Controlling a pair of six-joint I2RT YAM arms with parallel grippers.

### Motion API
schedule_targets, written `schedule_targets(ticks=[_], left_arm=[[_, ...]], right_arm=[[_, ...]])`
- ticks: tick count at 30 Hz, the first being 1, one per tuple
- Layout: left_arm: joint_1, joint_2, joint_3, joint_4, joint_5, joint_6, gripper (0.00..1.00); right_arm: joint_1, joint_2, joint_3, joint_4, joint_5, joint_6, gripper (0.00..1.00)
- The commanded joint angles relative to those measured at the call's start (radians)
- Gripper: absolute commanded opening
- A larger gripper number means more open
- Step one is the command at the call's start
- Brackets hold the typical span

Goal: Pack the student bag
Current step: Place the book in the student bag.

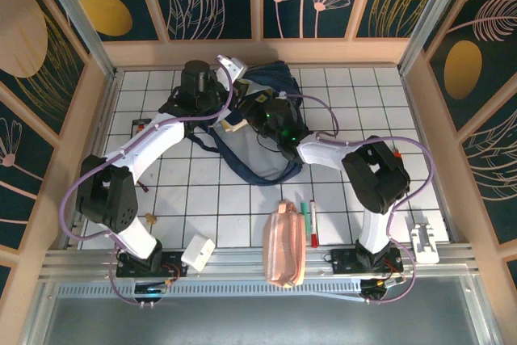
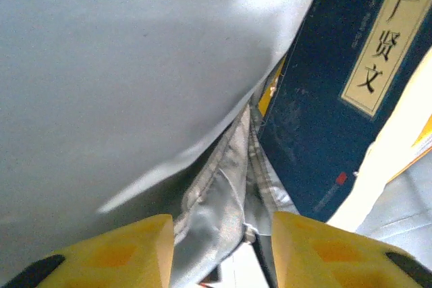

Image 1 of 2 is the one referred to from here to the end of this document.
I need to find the small control board with wires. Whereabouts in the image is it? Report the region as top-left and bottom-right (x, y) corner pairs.
(132, 278), (181, 296)
(360, 275), (405, 294)

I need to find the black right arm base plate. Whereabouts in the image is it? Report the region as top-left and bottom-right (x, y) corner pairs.
(330, 246), (404, 276)

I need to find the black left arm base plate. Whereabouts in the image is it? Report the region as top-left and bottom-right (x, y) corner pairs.
(116, 250), (189, 278)

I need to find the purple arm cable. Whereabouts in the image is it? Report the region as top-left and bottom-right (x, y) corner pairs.
(59, 62), (235, 306)
(282, 93), (435, 305)

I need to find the red and white marker pen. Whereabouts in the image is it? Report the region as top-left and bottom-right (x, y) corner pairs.
(309, 198), (319, 248)

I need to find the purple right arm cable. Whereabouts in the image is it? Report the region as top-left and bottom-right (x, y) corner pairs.
(282, 93), (435, 305)

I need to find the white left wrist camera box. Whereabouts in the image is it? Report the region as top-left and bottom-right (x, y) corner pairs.
(216, 53), (248, 79)

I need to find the navy blue student backpack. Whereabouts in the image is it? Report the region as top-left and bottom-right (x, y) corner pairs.
(183, 60), (310, 187)

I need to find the green marker pen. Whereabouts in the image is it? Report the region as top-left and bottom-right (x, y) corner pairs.
(300, 201), (312, 237)

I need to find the grey metal tray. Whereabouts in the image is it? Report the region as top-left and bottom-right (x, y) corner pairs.
(23, 276), (502, 345)

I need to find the aluminium frame post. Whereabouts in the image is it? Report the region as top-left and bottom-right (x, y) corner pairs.
(34, 0), (119, 80)
(397, 0), (473, 75)

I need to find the white plastic bracket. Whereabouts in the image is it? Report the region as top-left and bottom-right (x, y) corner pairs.
(409, 222), (440, 264)

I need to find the white plastic box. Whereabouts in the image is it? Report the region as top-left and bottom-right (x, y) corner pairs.
(180, 234), (216, 272)

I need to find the pink striped pencil case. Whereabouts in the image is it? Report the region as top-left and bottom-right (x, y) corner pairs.
(262, 199), (307, 288)

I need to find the aluminium frame rail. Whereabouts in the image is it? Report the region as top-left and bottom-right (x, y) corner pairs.
(40, 244), (480, 280)

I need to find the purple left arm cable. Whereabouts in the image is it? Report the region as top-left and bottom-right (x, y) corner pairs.
(59, 62), (235, 306)

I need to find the grey slotted cable duct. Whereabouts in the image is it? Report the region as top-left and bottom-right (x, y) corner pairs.
(56, 283), (364, 302)

